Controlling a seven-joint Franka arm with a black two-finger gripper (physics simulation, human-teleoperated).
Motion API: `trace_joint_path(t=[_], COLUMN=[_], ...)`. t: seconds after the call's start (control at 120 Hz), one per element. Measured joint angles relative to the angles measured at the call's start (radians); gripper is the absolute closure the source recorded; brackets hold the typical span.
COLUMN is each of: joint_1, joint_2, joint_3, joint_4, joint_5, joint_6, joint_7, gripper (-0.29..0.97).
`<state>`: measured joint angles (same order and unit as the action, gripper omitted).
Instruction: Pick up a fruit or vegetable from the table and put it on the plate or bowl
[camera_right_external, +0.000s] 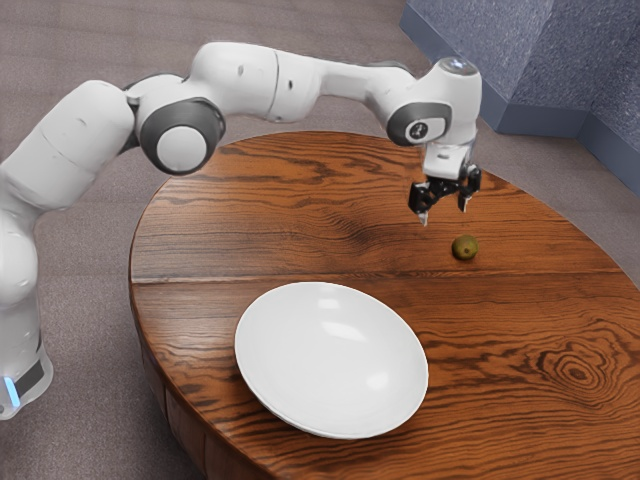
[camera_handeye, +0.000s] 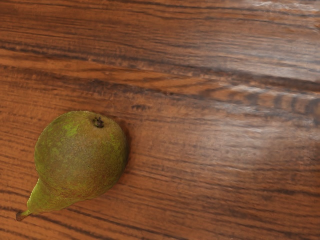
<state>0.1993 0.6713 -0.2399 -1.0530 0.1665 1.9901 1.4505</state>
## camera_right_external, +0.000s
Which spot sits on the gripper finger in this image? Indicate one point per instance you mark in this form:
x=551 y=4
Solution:
x=466 y=194
x=421 y=200

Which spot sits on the green round fruit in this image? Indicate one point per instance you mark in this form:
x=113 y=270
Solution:
x=464 y=247

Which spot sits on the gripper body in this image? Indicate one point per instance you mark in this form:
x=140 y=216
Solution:
x=444 y=185

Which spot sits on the white plate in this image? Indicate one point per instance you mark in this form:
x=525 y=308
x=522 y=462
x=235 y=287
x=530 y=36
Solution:
x=332 y=360

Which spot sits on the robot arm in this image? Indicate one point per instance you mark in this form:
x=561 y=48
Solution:
x=240 y=90

